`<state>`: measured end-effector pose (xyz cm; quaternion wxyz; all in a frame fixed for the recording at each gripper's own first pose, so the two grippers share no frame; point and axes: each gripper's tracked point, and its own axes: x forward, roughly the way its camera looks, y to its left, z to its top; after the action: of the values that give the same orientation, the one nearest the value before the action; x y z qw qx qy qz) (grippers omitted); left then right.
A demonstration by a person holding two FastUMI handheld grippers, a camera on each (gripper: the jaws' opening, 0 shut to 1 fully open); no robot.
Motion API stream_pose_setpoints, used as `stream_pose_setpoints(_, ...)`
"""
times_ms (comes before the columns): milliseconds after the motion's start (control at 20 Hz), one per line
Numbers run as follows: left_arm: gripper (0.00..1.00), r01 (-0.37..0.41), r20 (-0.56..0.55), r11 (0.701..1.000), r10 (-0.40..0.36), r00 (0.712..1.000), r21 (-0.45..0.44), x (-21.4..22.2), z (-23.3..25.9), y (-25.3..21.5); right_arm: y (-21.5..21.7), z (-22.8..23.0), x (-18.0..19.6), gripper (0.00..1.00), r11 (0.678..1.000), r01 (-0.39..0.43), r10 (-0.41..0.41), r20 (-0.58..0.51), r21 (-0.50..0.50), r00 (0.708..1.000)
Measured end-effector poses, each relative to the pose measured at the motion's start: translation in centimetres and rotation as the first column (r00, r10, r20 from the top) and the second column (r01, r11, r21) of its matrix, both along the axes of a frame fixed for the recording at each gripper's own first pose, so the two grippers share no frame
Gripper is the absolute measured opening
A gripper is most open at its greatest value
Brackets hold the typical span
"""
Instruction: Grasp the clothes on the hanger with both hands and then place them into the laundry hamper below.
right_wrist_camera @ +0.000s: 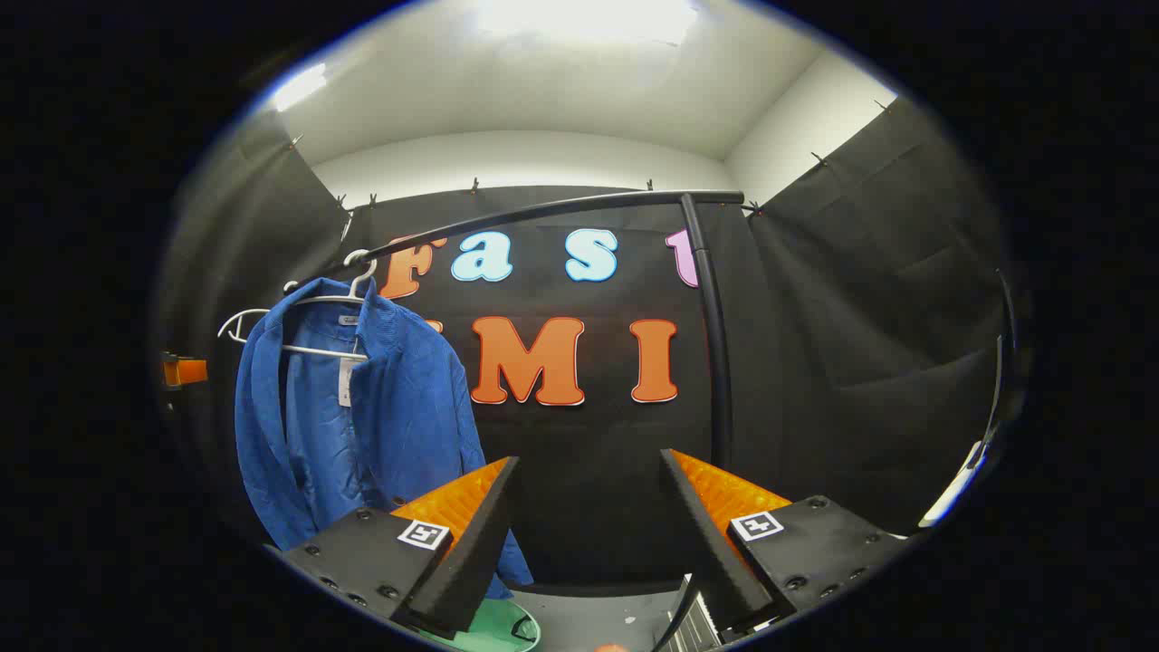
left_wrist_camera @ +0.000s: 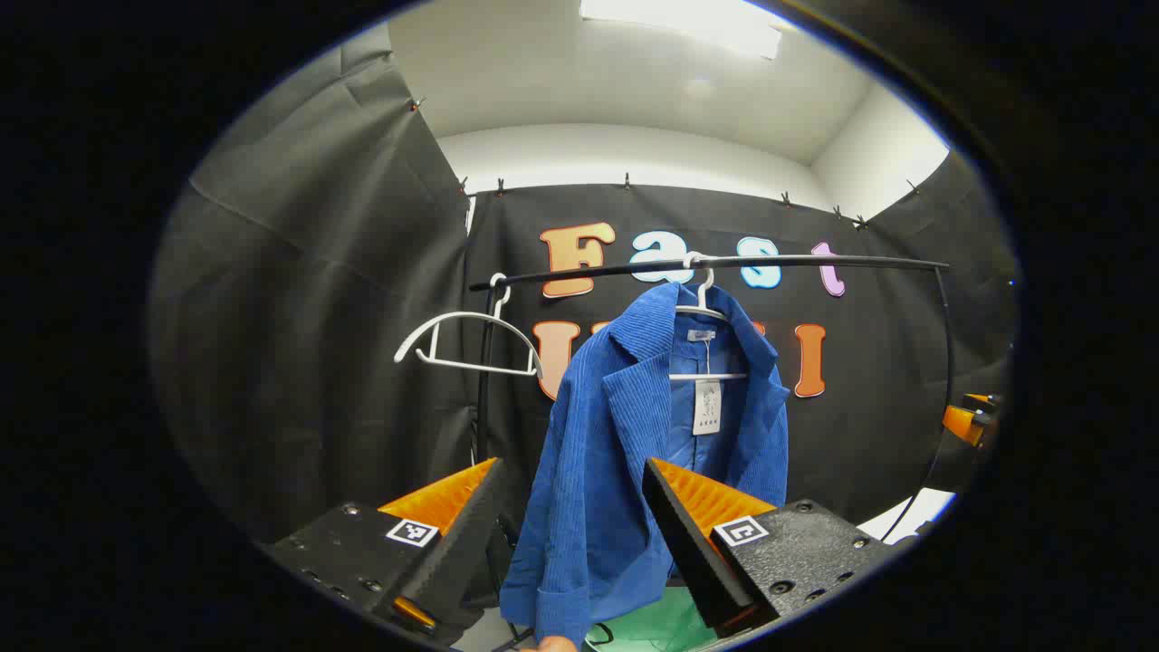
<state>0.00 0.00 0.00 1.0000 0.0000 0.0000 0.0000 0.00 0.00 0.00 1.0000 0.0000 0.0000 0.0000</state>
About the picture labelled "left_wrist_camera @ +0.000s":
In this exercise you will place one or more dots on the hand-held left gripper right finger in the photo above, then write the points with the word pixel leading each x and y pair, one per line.
pixel 688 543

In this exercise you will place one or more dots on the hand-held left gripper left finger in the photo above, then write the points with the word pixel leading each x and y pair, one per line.
pixel 457 543

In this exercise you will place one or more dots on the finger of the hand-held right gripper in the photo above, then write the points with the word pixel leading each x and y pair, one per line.
pixel 962 424

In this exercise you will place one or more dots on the green fabric laundry hamper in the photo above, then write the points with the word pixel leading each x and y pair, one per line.
pixel 652 625

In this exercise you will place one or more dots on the white hanger with jacket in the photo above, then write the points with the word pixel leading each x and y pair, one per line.
pixel 715 376

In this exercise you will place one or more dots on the black metal clothes rack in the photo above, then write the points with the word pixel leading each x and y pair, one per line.
pixel 815 262

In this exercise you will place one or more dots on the empty white plastic hanger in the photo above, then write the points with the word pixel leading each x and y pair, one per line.
pixel 462 315

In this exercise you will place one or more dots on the black backdrop cloth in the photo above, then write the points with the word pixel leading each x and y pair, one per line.
pixel 317 317

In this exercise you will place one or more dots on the row of small backdrop clips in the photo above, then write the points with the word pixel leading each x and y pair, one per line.
pixel 626 181

